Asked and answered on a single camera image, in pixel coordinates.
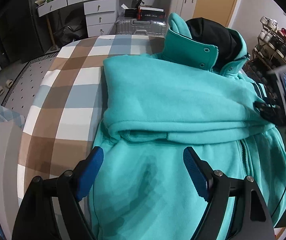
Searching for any black bag under desk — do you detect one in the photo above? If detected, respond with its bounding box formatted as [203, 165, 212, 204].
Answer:
[54, 17, 87, 47]

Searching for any checkered bed sheet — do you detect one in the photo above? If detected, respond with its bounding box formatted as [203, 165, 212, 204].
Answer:
[17, 34, 166, 240]

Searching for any upright white suitcase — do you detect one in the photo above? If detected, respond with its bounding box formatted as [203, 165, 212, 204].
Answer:
[160, 0, 197, 21]

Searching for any dotted grey floor rug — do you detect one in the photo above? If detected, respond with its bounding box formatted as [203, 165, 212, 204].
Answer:
[1, 51, 58, 118]

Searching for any flat silver suitcase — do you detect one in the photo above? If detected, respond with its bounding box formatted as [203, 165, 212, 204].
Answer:
[115, 16, 167, 37]

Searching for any wooden shoe rack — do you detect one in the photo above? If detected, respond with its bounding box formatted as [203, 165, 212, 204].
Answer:
[243, 16, 286, 98]

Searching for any black shoe box on suitcase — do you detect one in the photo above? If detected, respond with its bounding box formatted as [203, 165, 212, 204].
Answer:
[125, 6, 166, 21]

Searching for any white drawer desk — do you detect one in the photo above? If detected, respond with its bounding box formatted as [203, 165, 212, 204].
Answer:
[37, 0, 119, 37]

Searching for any teal hooded fleece jacket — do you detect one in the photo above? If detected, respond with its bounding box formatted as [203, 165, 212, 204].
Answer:
[90, 13, 286, 239]

